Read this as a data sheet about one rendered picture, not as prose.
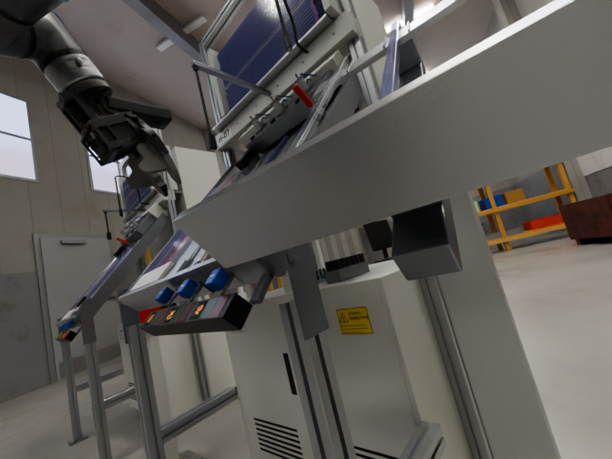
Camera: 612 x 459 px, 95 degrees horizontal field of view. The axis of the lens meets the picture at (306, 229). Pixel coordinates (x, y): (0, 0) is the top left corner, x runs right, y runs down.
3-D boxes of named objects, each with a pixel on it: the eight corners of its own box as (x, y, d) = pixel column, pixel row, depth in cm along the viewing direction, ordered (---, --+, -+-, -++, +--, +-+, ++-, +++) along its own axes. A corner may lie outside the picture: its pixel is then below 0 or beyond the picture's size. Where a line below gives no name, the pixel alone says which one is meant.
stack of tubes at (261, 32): (320, 19, 85) (299, -55, 88) (229, 111, 118) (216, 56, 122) (343, 37, 94) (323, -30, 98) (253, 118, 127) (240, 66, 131)
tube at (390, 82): (395, 175, 17) (384, 156, 16) (373, 184, 18) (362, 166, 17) (401, 25, 52) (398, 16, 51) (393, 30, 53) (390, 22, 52)
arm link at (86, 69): (86, 78, 53) (96, 49, 48) (104, 101, 54) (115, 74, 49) (42, 85, 48) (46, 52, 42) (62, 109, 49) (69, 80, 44)
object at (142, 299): (276, 278, 43) (241, 249, 40) (138, 311, 86) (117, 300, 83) (279, 271, 44) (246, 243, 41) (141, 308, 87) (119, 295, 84)
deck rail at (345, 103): (285, 276, 42) (255, 250, 39) (276, 278, 43) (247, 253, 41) (365, 86, 87) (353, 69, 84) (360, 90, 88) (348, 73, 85)
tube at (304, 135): (266, 227, 23) (257, 217, 23) (254, 231, 24) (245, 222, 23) (349, 61, 58) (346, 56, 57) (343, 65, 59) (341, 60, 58)
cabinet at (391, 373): (470, 596, 54) (380, 277, 62) (254, 481, 99) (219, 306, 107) (510, 410, 102) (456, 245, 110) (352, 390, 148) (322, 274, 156)
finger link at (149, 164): (159, 195, 50) (120, 158, 49) (185, 181, 54) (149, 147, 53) (162, 185, 48) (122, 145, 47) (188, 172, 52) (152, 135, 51)
